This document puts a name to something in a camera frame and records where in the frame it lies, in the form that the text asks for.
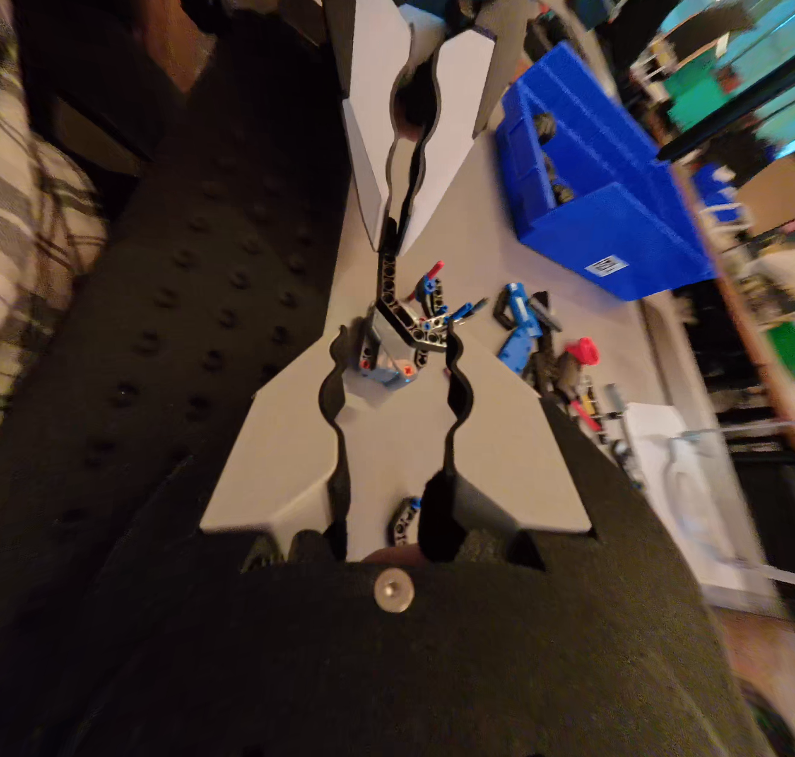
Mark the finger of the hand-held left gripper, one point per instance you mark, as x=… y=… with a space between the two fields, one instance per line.
x=372 y=86
x=459 y=98

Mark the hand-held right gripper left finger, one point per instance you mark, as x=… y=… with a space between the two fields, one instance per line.
x=273 y=459

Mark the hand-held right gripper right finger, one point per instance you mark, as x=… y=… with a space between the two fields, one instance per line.
x=522 y=459

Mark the grey motor toy assembly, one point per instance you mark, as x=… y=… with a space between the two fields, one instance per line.
x=391 y=353

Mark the grey desk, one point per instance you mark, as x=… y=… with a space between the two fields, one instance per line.
x=478 y=254

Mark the red toy axle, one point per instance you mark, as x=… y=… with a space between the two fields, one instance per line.
x=587 y=415

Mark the black cylindrical toy piece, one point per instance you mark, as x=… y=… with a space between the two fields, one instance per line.
x=566 y=373

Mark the pile of black toy beams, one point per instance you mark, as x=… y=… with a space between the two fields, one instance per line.
x=546 y=359

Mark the blue rectangular toy panel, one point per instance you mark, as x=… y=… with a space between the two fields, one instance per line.
x=515 y=350
x=518 y=306

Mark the red toy wheel rim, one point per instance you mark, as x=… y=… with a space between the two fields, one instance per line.
x=584 y=351

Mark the black curved toy beam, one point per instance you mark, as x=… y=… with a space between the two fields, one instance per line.
x=404 y=521

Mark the white book stand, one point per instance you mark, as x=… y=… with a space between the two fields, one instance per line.
x=683 y=490

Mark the blue tagged plastic bin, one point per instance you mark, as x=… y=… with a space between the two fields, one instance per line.
x=590 y=210

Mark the person in plaid shirt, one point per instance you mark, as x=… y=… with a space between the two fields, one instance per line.
x=43 y=210

